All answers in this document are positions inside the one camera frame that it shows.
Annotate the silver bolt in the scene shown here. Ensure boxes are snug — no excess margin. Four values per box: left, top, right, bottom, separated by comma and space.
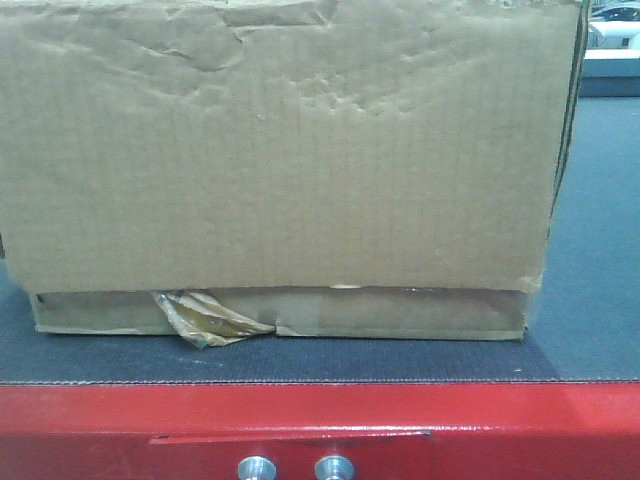
314, 455, 355, 480
237, 456, 277, 480

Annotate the brown cardboard box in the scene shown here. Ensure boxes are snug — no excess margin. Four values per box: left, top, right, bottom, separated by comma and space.
1, 1, 589, 347

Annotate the left silver bolt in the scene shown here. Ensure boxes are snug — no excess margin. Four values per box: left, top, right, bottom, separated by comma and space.
237, 456, 277, 480

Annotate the white background table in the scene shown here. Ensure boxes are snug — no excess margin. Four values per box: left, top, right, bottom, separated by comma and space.
582, 1, 639, 79

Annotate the red metal cart frame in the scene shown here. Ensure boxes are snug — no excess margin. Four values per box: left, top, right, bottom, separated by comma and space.
1, 382, 639, 479

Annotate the right silver bolt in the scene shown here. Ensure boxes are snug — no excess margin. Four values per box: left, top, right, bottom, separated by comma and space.
314, 455, 355, 480

